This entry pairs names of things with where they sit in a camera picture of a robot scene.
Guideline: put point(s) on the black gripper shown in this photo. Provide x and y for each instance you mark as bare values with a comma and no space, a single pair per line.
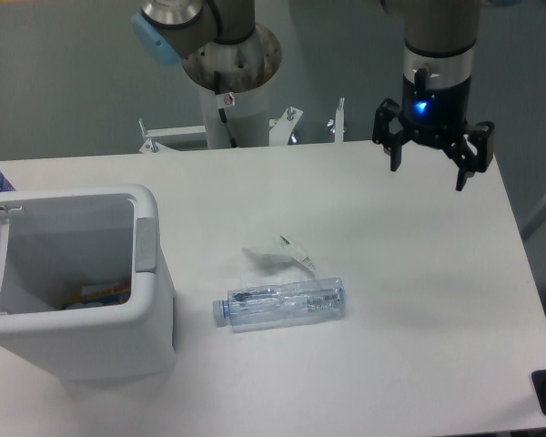
435,116

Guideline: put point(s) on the clear plastic wrapper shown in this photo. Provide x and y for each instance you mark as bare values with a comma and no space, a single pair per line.
283,253

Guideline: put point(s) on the crushed clear plastic bottle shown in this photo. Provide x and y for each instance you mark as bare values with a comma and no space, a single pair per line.
269,307

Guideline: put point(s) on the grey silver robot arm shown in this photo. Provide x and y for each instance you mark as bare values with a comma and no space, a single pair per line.
438,35

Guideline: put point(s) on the white trash can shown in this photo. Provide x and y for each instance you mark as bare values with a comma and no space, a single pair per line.
52,244

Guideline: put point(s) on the white post with wingnut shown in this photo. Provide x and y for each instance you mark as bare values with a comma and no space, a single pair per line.
337,125

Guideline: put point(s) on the white bracket with bolt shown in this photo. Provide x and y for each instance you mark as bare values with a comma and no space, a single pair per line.
283,131

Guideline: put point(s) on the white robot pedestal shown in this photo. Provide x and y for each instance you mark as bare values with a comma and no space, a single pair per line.
233,83

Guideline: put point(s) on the white metal frame left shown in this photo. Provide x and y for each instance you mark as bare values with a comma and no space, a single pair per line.
172,139

